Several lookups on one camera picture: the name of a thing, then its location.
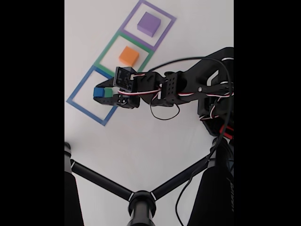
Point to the green cube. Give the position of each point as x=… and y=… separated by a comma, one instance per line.
x=108, y=93

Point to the small blue cube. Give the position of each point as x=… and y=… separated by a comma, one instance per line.
x=98, y=92

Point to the orange block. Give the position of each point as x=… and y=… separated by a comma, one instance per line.
x=129, y=56

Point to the green tape square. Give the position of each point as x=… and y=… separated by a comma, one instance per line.
x=101, y=63

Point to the blue tape square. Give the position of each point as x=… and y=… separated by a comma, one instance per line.
x=85, y=113

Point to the purple tape square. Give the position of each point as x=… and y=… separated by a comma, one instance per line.
x=137, y=40

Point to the large purple block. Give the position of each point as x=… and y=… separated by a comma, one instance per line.
x=148, y=23

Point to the red clamp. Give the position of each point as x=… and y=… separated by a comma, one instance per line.
x=227, y=133

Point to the black tripod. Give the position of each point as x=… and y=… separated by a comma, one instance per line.
x=141, y=204

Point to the blue camera circuit board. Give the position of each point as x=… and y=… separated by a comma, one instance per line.
x=123, y=78

